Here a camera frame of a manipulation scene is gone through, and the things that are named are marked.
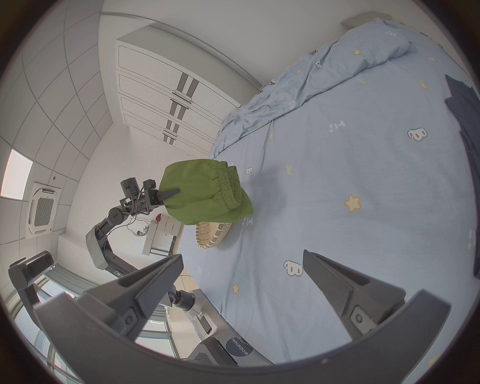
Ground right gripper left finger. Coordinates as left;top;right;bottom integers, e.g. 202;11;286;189
77;254;184;344

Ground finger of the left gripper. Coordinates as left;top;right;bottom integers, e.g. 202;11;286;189
159;187;182;205

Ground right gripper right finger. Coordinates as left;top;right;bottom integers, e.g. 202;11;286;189
302;250;406;340

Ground green shorts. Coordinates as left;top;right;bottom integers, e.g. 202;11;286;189
159;158;254;226

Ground white chest of drawers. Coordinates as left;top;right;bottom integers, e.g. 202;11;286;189
142;214;185;259

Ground round woven basket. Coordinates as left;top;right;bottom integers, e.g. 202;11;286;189
195;221;233;250

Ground white wardrobe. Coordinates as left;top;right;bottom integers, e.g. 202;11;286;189
116;26;261;156

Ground ceiling air conditioner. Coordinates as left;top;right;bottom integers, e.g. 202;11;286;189
24;182;62;241

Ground ceiling light panel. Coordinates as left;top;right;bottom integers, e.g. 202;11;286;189
0;148;34;201

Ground pale blue quilt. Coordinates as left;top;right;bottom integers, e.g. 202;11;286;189
208;19;413;158

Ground dark blue T-shirt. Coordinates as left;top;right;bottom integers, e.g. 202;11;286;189
444;74;480;280

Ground grey bedside table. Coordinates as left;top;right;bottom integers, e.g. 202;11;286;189
340;11;394;29

